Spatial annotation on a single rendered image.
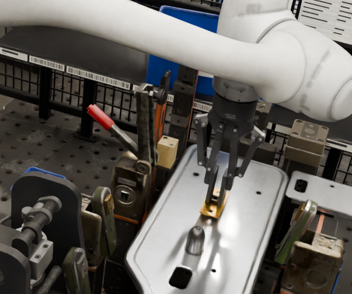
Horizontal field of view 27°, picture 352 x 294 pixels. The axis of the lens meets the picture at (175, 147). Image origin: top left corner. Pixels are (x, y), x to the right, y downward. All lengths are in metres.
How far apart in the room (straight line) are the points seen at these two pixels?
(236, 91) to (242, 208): 0.29
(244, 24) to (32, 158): 0.99
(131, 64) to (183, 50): 0.80
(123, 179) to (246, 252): 0.27
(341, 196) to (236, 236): 0.27
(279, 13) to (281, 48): 0.13
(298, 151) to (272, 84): 0.55
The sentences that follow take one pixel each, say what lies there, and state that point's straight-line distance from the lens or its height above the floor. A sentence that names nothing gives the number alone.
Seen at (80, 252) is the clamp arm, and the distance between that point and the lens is 1.12.
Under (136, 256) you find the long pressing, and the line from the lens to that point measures 1.27.
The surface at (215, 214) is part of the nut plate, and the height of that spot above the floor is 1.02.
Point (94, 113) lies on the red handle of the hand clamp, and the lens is 1.36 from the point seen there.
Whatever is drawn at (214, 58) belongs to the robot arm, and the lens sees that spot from 0.97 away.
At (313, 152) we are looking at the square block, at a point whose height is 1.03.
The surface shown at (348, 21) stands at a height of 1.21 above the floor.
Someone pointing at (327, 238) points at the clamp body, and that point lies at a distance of 1.33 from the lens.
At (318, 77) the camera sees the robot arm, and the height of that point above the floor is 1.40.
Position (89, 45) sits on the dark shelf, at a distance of 1.84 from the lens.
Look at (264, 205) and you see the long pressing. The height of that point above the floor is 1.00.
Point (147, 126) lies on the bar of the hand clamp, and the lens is 1.32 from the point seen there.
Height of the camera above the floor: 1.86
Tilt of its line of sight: 34 degrees down
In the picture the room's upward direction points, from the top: 9 degrees clockwise
